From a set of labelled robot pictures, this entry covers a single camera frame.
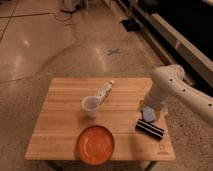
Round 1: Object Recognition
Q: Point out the black striped eraser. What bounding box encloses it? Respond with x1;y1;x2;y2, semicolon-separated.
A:
135;119;164;140

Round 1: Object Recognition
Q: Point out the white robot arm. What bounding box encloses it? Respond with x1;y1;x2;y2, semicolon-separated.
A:
138;64;213;127

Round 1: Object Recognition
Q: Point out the white ceramic cup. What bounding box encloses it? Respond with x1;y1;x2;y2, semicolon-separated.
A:
81;96;100;118

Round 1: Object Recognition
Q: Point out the white tube with label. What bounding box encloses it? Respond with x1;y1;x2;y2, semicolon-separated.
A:
96;80;115;103

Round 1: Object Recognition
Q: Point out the wooden folding table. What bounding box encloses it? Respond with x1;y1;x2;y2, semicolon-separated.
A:
25;78;175;161

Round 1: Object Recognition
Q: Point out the light blue sponge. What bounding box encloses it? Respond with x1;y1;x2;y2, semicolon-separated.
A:
142;106;156;122

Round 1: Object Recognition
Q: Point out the orange plate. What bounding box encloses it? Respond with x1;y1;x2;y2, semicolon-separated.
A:
76;125;115;165

